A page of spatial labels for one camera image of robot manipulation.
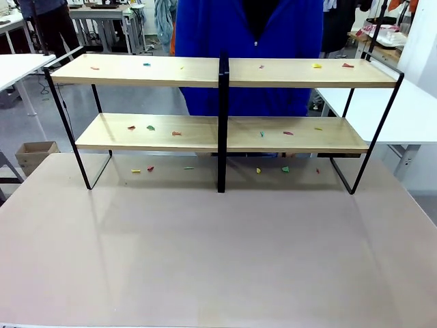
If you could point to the grey workbench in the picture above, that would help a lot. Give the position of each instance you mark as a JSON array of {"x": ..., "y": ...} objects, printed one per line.
[{"x": 102, "y": 20}]

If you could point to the wooden workbench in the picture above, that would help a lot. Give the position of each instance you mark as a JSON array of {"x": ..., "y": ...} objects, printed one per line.
[{"x": 389, "y": 48}]

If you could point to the hanging dark garment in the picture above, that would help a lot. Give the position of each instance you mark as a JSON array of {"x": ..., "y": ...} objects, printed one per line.
[{"x": 338, "y": 27}]

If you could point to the hanging grey-blue cloth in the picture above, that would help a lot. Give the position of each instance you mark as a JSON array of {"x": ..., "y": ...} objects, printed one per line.
[{"x": 165, "y": 20}]

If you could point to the white side table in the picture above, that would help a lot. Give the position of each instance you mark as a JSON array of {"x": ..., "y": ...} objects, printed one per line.
[
  {"x": 403, "y": 116},
  {"x": 17, "y": 68}
]

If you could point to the short light wooden shelf board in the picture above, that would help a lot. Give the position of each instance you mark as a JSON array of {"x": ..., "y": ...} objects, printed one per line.
[{"x": 191, "y": 135}]

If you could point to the bystander in dark clothes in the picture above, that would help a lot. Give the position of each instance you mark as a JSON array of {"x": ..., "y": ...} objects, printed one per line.
[{"x": 54, "y": 20}]

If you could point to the large yellow paper scrap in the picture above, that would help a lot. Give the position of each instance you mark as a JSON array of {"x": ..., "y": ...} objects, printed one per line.
[{"x": 317, "y": 66}]

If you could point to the person in blue jacket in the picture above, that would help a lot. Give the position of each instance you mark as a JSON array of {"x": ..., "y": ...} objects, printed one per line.
[{"x": 211, "y": 41}]

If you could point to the long light wooden shelf board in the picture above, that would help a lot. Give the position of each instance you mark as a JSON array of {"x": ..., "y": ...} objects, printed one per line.
[{"x": 136, "y": 73}]

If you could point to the two-tier wooden shelf rack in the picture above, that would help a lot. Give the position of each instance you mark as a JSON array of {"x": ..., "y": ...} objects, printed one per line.
[{"x": 223, "y": 130}]

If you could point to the open cardboard box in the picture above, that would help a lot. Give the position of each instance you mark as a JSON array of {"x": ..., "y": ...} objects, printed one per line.
[{"x": 35, "y": 155}]

